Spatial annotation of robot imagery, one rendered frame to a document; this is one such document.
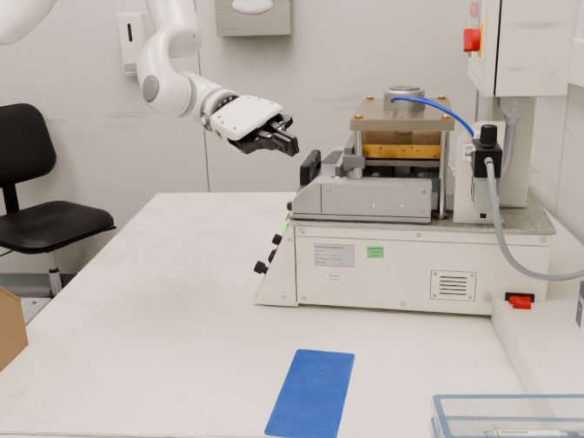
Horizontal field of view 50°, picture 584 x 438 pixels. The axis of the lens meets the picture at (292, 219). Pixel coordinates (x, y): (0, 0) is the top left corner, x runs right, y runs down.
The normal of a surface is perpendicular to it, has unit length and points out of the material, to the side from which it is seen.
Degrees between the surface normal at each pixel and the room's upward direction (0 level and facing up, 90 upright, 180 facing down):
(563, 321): 0
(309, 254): 90
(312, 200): 90
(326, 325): 0
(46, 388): 0
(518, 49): 90
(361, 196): 90
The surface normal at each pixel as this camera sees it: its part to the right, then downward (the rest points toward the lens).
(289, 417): -0.03, -0.95
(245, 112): -0.20, -0.72
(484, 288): -0.19, 0.32
